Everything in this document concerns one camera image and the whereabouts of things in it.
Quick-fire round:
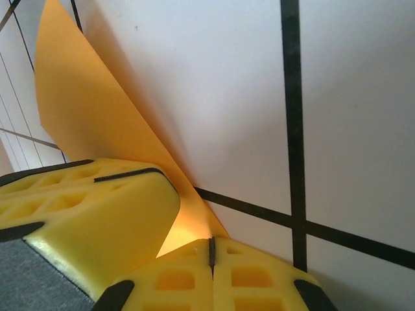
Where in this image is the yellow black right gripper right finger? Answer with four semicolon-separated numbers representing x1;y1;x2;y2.
95;235;340;311

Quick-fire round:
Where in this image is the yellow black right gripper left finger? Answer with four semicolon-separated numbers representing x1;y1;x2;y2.
0;157;181;311

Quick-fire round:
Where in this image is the orange paper sheet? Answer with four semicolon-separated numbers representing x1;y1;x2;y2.
34;0;233;260

